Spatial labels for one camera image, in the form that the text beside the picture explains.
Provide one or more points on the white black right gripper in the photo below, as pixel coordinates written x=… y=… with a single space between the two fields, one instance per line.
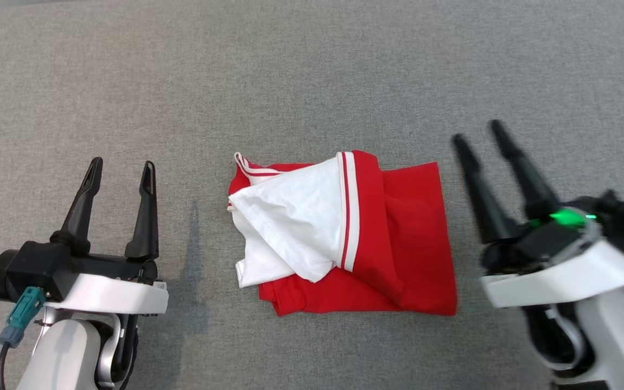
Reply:
x=561 y=276

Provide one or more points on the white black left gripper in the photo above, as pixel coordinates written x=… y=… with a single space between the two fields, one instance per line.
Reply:
x=117 y=292

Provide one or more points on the red white lettered jersey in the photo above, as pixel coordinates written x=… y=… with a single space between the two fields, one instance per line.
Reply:
x=409 y=244

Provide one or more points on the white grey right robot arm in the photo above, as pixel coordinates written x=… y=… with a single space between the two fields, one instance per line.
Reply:
x=615 y=336

